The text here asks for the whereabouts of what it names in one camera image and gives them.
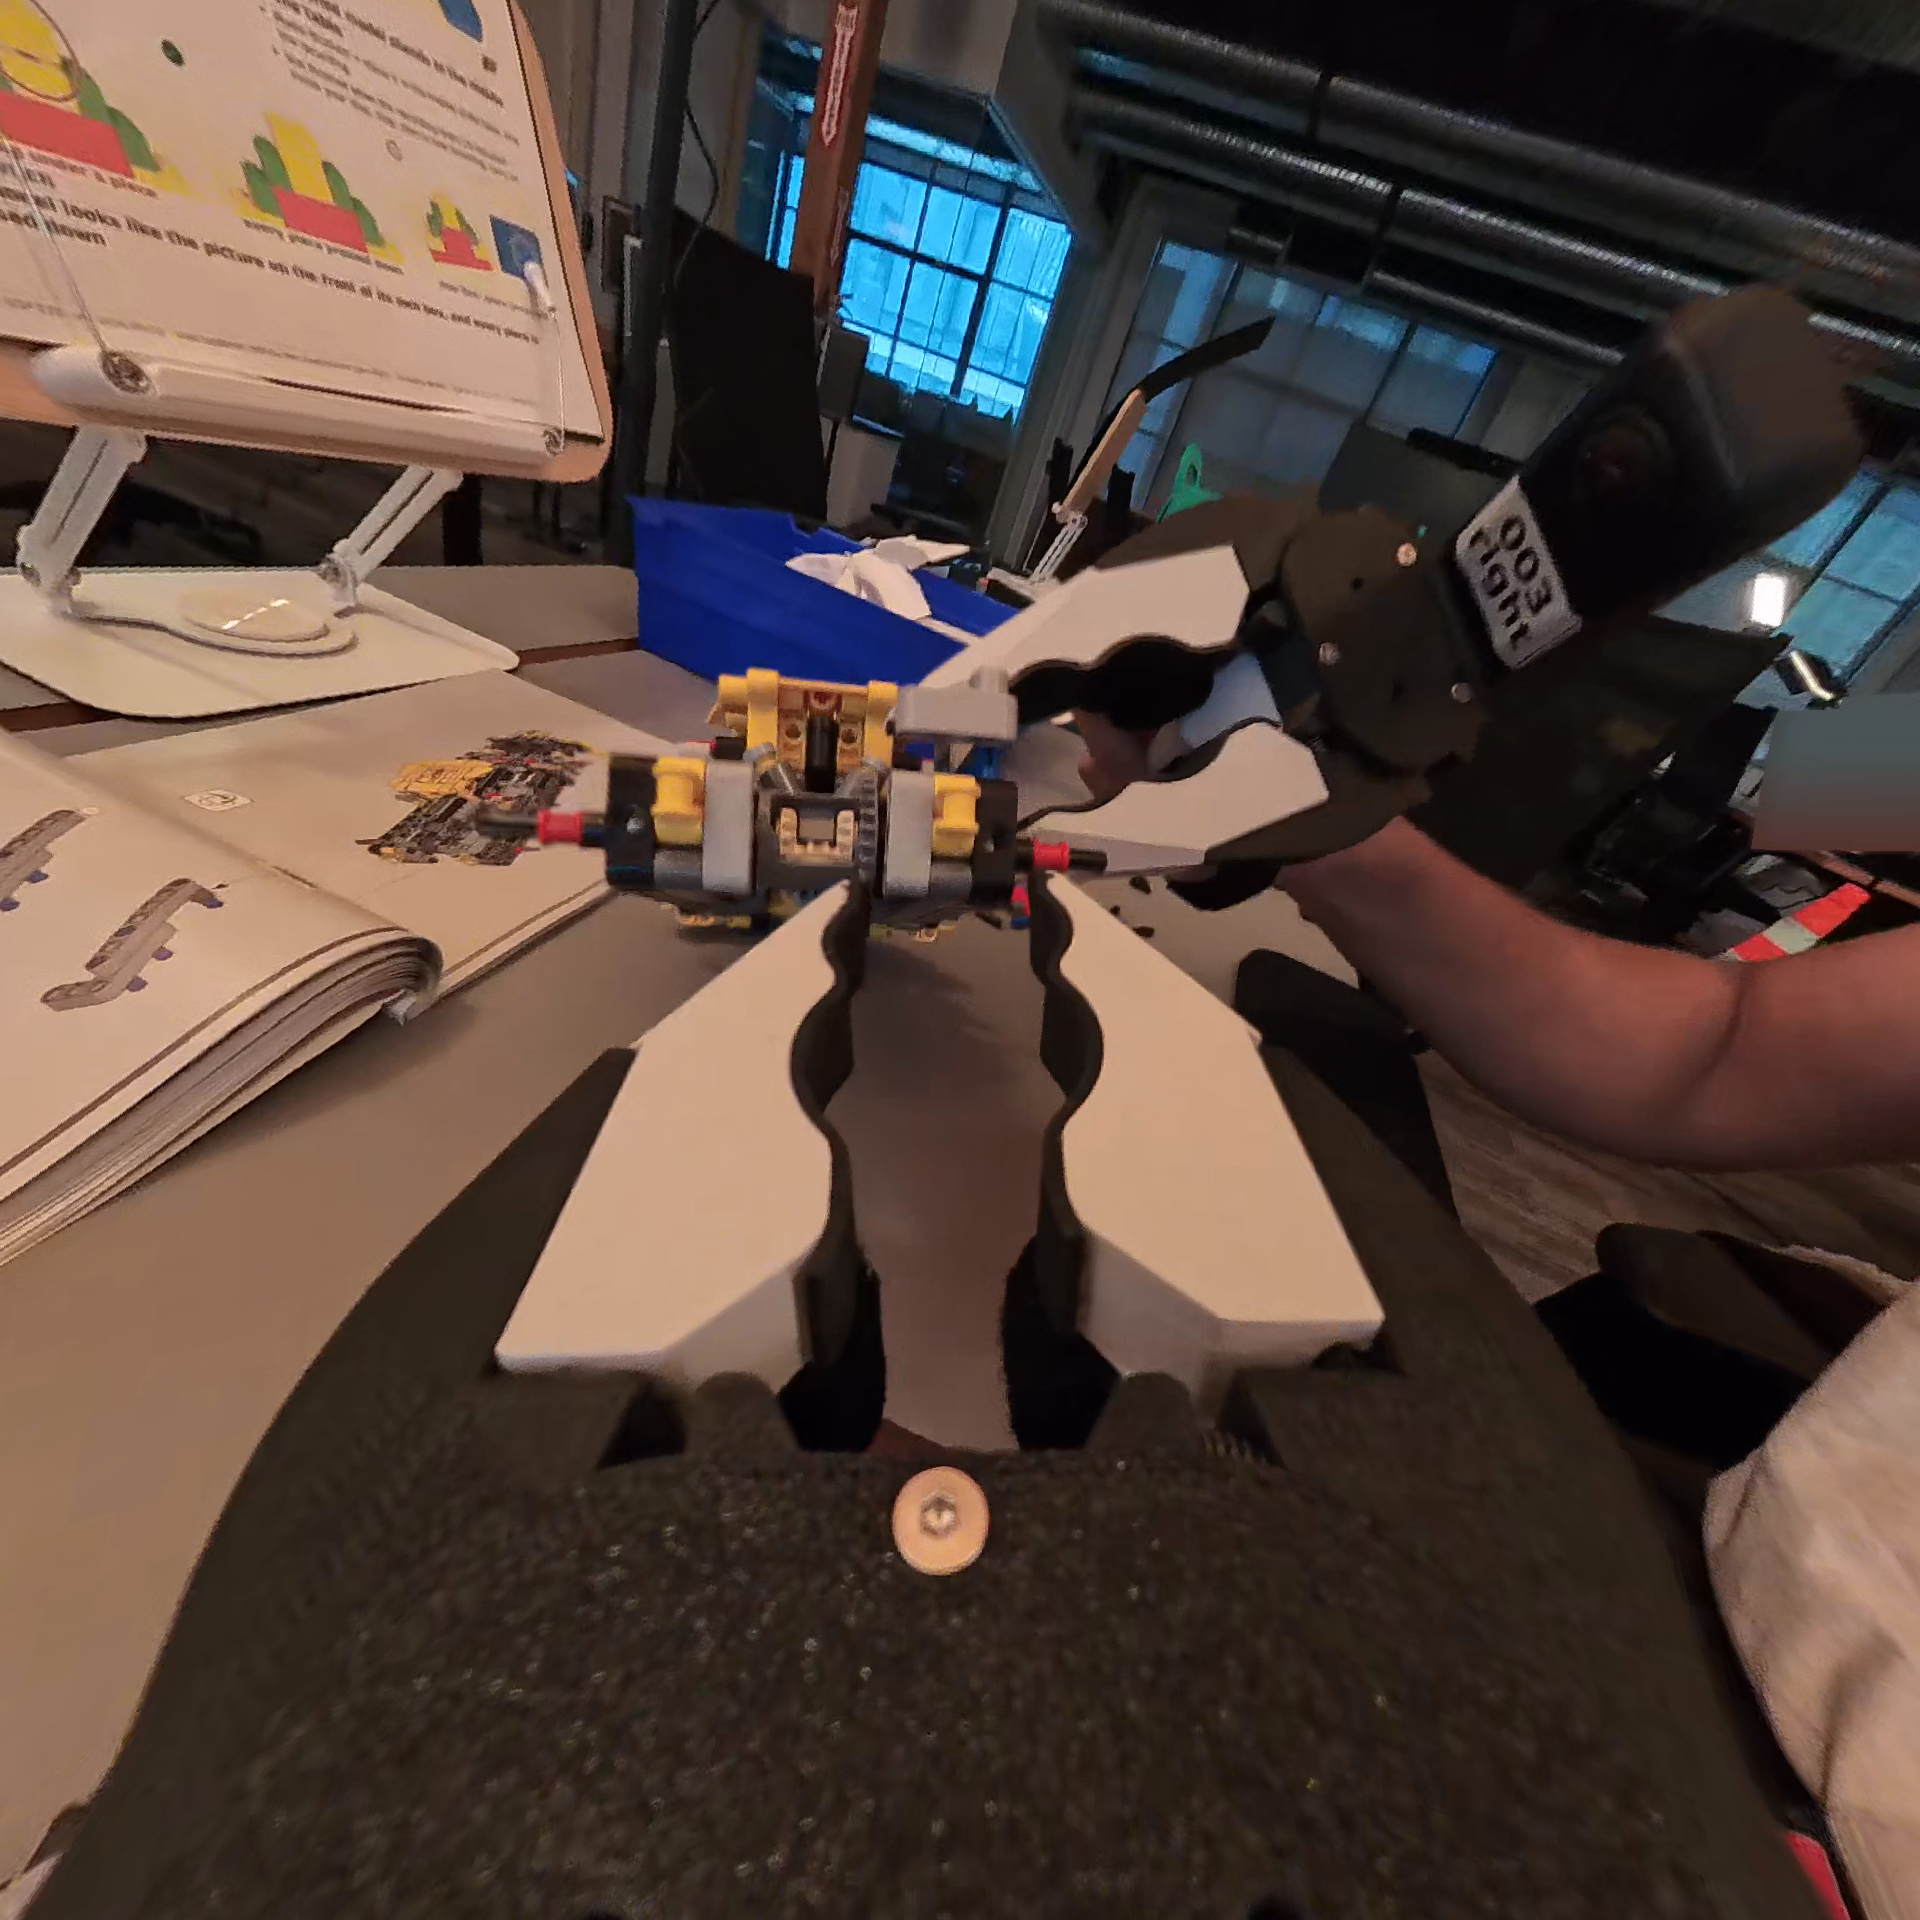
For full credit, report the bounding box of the printed instruction sheet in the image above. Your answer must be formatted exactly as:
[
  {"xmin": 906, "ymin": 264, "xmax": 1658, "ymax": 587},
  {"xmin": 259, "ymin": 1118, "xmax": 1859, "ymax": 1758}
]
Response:
[{"xmin": 0, "ymin": 0, "xmax": 606, "ymax": 456}]

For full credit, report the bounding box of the partly built yellow toy car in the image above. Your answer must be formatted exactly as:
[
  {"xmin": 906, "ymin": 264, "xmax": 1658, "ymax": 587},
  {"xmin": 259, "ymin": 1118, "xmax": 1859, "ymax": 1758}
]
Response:
[{"xmin": 514, "ymin": 667, "xmax": 1114, "ymax": 942}]

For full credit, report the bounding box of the person's right forearm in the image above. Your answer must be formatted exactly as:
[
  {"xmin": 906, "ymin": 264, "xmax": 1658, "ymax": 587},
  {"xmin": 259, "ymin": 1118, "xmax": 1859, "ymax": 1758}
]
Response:
[{"xmin": 1275, "ymin": 817, "xmax": 1920, "ymax": 1176}]

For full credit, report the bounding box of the white stand base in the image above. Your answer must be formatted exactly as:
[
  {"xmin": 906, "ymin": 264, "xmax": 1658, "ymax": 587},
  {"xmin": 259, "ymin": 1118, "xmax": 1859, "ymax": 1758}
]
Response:
[{"xmin": 1030, "ymin": 320, "xmax": 1280, "ymax": 582}]

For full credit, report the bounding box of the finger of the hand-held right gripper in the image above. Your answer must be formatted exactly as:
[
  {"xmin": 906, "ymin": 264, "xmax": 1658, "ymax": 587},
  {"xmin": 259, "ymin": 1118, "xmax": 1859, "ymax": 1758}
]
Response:
[
  {"xmin": 1025, "ymin": 657, "xmax": 1336, "ymax": 878},
  {"xmin": 950, "ymin": 539, "xmax": 1258, "ymax": 707}
]

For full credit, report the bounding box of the black board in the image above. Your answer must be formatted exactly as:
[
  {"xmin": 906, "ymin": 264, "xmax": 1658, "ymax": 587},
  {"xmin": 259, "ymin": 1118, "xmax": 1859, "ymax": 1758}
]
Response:
[{"xmin": 656, "ymin": 209, "xmax": 829, "ymax": 521}]

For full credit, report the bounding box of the orange traffic cone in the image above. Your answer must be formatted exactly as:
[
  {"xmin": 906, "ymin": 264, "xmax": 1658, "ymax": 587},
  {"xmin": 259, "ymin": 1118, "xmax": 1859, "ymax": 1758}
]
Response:
[{"xmin": 1721, "ymin": 883, "xmax": 1880, "ymax": 964}]

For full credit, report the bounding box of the blue plastic bin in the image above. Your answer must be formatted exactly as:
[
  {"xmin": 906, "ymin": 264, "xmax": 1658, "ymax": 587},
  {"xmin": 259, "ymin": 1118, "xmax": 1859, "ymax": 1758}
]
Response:
[{"xmin": 624, "ymin": 493, "xmax": 1023, "ymax": 694}]

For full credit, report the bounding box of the open instruction booklet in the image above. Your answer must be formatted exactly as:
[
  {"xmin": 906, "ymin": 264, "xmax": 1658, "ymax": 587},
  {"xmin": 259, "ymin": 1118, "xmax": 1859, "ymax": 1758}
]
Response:
[{"xmin": 0, "ymin": 667, "xmax": 680, "ymax": 1264}]

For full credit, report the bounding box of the crumpled white paper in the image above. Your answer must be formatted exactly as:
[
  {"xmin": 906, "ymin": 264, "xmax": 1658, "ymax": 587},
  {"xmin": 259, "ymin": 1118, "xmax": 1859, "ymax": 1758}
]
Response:
[{"xmin": 783, "ymin": 536, "xmax": 970, "ymax": 620}]

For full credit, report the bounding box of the wooden document stand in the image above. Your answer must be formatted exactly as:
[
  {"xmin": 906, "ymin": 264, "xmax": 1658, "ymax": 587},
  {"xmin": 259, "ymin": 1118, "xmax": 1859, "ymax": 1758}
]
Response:
[{"xmin": 0, "ymin": 0, "xmax": 616, "ymax": 722}]

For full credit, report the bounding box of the grey angled toy beam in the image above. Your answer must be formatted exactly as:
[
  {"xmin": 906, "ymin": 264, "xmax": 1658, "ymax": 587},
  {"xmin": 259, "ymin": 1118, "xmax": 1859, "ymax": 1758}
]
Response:
[{"xmin": 895, "ymin": 670, "xmax": 1021, "ymax": 747}]

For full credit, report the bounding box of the person's right hand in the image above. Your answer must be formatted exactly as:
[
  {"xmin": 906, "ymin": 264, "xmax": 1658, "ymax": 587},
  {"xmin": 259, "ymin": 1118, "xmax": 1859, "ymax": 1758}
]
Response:
[{"xmin": 1071, "ymin": 705, "xmax": 1206, "ymax": 804}]

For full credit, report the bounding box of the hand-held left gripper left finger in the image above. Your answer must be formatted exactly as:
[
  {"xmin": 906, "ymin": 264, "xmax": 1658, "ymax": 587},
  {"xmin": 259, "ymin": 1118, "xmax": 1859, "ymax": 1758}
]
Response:
[{"xmin": 490, "ymin": 883, "xmax": 874, "ymax": 1390}]

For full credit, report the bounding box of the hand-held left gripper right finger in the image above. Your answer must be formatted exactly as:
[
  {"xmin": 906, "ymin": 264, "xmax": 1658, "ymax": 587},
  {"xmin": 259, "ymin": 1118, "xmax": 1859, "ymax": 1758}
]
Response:
[{"xmin": 1025, "ymin": 873, "xmax": 1387, "ymax": 1384}]

